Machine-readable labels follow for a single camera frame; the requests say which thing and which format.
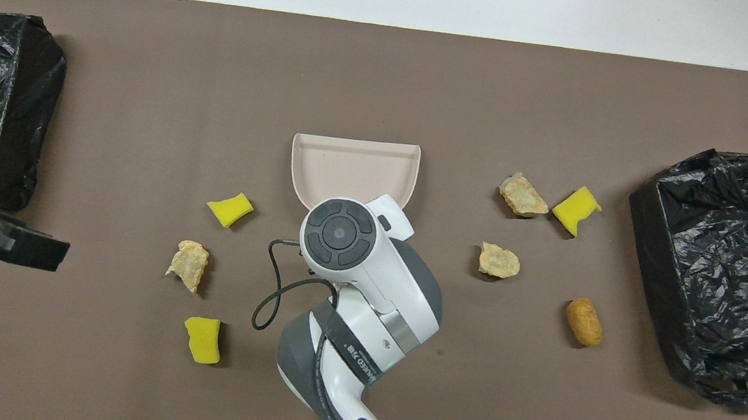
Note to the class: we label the tan lump with orange streaks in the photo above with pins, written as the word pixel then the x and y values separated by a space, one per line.
pixel 189 265

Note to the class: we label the yellow sponge piece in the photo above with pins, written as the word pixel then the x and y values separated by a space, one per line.
pixel 203 340
pixel 230 209
pixel 574 210

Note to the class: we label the beige plastic dustpan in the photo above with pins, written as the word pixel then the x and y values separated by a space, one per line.
pixel 350 172

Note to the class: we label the small pale tan lump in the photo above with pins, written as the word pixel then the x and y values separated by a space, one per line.
pixel 499 260

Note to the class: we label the orange-brown bread roll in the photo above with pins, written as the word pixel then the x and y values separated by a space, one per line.
pixel 584 322

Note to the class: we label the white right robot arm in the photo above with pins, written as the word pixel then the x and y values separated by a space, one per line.
pixel 365 286

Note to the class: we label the brown table mat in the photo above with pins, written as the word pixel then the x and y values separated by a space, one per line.
pixel 146 106

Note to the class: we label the large pale tan crumpled lump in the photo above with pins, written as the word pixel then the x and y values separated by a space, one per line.
pixel 523 196

